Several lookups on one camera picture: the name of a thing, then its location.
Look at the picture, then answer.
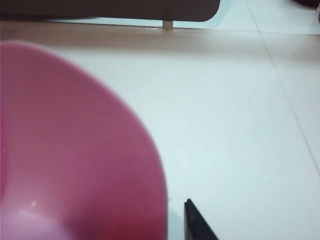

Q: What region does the black cushion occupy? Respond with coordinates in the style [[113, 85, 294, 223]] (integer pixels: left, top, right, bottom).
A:
[[291, 0, 320, 12]]

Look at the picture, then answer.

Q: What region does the long brown desk partition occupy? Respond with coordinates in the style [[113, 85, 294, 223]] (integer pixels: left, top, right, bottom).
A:
[[0, 0, 222, 32]]

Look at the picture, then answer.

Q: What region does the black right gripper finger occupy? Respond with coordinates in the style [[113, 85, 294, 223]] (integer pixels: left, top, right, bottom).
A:
[[183, 198, 220, 240]]

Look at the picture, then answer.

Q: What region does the pink plastic watering can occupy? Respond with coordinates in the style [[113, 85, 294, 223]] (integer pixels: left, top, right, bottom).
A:
[[0, 41, 169, 240]]

